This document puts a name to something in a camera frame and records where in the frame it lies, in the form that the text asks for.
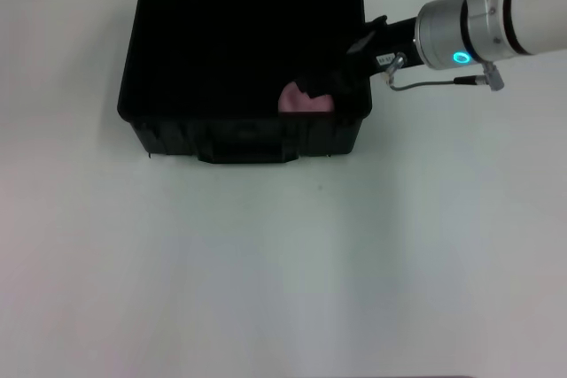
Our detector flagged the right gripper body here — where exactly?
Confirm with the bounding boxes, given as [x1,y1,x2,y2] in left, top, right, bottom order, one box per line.
[347,15,422,81]

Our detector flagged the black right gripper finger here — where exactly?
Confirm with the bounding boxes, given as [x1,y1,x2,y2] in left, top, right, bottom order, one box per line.
[297,63,369,99]

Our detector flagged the black plastic carrying case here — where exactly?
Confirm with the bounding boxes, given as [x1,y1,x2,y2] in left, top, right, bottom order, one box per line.
[105,0,382,165]

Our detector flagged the right arm cable with connector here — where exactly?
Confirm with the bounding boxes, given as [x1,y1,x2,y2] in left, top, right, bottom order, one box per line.
[383,52,506,93]

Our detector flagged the black case carry handle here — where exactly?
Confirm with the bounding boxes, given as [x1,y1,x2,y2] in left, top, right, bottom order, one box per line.
[197,129,300,165]

